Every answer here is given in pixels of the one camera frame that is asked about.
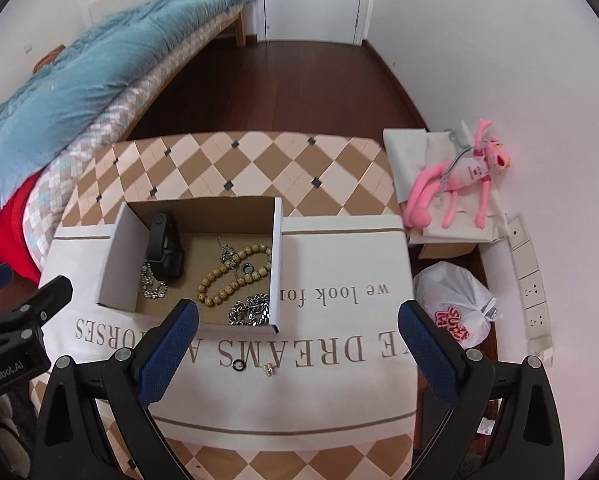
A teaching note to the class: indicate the checkered tablecloth with text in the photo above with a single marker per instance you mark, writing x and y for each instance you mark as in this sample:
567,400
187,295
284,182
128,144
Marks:
333,394

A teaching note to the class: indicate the silver dangling earring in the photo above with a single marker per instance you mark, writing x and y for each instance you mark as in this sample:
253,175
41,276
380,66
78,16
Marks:
228,255

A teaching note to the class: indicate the white cardboard box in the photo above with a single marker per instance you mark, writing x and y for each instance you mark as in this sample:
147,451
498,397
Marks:
244,299

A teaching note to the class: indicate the black fitness band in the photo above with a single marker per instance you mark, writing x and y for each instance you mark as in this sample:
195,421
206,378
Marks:
165,253

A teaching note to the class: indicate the white door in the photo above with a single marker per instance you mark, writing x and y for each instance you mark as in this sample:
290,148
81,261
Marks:
314,0

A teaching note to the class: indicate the brown cardboard box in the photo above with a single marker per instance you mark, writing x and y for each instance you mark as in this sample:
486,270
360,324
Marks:
446,251

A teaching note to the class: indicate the white wall socket strip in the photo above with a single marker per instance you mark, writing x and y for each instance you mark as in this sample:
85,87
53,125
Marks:
532,292

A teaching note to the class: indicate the cream folded cloth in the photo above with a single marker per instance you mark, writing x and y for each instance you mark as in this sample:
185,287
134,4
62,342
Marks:
409,152

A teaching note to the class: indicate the blue quilt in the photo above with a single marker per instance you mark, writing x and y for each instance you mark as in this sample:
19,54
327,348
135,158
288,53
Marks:
59,102

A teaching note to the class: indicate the pink panther plush toy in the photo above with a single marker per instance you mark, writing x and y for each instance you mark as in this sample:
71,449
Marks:
475,164

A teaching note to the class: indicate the white plastic shopping bag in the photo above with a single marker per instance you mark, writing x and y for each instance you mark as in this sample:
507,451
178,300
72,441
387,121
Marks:
457,302

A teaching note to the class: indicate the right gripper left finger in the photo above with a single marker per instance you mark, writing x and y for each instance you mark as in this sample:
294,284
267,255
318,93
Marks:
162,348

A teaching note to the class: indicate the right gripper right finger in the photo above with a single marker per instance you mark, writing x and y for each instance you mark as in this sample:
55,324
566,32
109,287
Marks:
428,345

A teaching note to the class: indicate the patterned mattress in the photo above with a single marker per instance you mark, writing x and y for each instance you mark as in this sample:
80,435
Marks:
53,189

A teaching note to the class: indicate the red cloth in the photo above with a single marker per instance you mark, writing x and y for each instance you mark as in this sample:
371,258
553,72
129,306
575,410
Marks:
13,249

